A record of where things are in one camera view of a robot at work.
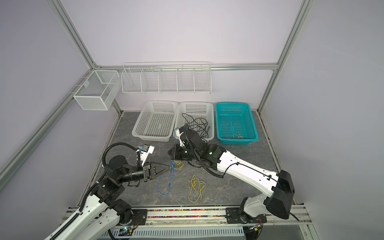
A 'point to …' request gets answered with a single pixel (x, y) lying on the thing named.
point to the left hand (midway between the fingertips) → (167, 171)
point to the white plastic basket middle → (199, 115)
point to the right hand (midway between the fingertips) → (166, 154)
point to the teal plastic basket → (235, 123)
